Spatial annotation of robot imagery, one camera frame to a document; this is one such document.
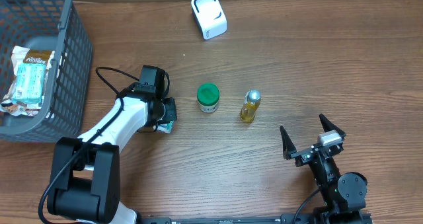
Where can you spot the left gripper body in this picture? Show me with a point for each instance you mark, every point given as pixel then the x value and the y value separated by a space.
pixel 170 111

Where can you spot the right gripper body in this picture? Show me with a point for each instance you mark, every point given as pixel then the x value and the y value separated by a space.
pixel 303 156

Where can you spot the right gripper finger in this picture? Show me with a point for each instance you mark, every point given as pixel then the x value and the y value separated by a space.
pixel 288 146
pixel 329 126

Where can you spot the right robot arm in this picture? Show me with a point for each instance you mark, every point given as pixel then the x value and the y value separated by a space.
pixel 339 198

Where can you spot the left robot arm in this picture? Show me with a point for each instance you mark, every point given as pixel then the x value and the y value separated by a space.
pixel 85 176

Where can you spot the grey plastic shopping basket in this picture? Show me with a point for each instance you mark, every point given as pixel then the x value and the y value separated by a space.
pixel 47 25

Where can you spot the brown white snack bag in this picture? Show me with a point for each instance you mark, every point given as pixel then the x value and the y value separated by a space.
pixel 26 55

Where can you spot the green lid seasoning jar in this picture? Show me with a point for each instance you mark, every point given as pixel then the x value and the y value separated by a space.
pixel 208 96

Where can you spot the white barcode scanner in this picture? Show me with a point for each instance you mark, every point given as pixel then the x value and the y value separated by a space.
pixel 209 17

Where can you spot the teal tissue pack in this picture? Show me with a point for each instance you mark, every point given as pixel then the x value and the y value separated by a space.
pixel 29 83

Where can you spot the yellow dish soap bottle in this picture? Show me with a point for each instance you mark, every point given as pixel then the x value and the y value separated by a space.
pixel 250 105

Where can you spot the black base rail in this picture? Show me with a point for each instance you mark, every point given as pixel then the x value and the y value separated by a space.
pixel 231 220

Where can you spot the teal white tissue packet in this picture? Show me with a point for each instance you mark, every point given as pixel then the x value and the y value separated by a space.
pixel 165 128

